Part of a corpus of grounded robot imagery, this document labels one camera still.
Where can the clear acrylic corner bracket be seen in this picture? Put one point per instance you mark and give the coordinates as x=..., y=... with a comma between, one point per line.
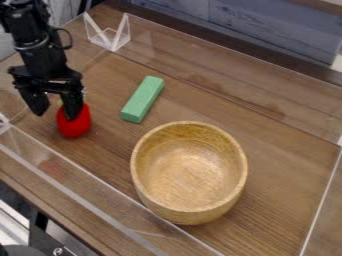
x=107, y=38

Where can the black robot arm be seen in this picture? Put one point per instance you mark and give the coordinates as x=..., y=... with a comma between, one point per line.
x=24, y=18

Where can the green rectangular block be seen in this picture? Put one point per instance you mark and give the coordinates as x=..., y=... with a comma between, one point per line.
x=142, y=99

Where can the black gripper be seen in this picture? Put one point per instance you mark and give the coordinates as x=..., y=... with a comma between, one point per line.
x=44, y=73

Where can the red strawberry toy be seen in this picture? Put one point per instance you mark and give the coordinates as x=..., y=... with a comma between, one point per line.
x=74, y=128

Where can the wooden bowl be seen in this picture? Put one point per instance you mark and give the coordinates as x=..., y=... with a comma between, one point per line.
x=189, y=169

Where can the black table clamp base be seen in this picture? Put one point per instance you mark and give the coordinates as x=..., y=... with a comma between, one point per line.
x=42, y=243

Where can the clear acrylic tray wall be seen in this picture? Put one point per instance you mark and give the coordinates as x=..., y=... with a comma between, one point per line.
x=103, y=217

